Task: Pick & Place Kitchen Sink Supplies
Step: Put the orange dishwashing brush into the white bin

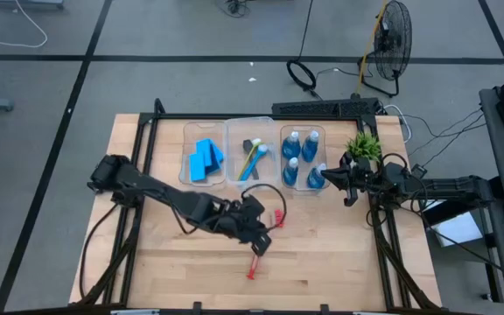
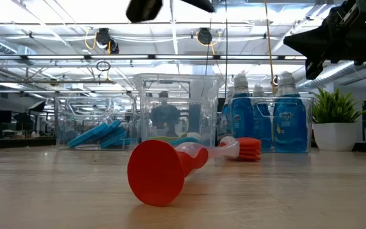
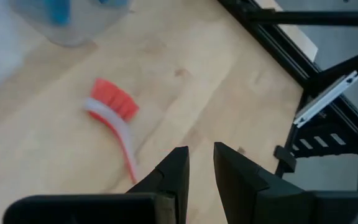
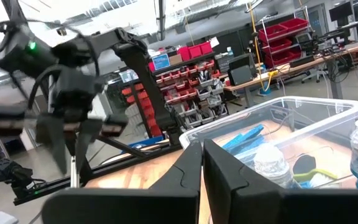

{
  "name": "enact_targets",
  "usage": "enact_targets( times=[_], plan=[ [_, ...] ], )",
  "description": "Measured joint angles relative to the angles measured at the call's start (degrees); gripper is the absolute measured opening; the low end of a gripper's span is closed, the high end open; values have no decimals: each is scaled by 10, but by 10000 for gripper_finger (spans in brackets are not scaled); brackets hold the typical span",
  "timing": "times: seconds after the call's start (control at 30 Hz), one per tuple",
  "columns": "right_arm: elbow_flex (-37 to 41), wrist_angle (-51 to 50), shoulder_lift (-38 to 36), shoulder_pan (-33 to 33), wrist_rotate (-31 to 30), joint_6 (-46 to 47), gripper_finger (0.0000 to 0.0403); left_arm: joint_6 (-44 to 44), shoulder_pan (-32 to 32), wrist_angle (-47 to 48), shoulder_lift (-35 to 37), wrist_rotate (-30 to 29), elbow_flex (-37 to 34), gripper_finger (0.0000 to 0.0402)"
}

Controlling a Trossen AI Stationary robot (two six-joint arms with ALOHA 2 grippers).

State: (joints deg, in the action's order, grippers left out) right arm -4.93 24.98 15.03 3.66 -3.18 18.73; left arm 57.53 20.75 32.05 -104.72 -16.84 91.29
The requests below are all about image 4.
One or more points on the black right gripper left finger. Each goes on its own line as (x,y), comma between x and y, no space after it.
(166,205)

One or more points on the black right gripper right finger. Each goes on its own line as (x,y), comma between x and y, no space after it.
(244,202)

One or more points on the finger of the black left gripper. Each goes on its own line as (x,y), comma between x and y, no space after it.
(53,140)
(87,140)

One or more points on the yellow-green dish brush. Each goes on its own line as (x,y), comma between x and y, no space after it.
(314,173)

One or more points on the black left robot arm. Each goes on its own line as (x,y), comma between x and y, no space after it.
(129,46)

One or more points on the blue sign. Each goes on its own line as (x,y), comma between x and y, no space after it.
(161,61)

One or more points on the tall clear rimmed plastic bin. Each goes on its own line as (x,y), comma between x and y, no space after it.
(291,102)

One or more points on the shelf with red parts bins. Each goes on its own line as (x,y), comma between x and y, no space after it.
(185,84)

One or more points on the black equipment case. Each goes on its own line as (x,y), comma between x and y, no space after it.
(241,71)

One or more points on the wooden workbench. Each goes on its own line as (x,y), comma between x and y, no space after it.
(291,67)

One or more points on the black aluminium table frame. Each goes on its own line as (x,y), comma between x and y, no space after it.
(110,169)

